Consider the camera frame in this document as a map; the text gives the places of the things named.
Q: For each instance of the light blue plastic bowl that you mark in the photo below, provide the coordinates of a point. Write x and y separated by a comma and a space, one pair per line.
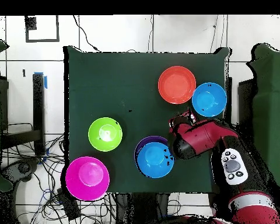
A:
209, 99
152, 163

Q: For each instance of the orange plastic bowl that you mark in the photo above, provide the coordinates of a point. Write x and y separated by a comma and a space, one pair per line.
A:
176, 85

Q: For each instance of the purple plastic bowl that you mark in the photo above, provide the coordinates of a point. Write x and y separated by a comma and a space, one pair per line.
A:
144, 141

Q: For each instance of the large magenta plastic bowl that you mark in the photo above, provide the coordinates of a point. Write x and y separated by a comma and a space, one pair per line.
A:
87, 178

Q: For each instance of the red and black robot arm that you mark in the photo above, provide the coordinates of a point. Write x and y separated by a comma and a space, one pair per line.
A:
200, 140

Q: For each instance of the black metal stand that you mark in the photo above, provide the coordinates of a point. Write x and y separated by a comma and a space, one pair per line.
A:
246, 105
38, 105

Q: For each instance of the green plastic bowl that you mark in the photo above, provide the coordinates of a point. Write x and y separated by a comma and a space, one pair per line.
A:
105, 134

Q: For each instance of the dark green tablecloth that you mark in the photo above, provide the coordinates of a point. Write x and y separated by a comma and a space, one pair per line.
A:
107, 81

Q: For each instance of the blue tape strip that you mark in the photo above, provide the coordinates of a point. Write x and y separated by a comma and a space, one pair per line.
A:
45, 82

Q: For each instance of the black power box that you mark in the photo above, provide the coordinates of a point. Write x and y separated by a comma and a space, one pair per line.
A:
70, 207

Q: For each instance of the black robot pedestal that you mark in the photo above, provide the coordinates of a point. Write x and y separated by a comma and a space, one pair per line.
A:
142, 210

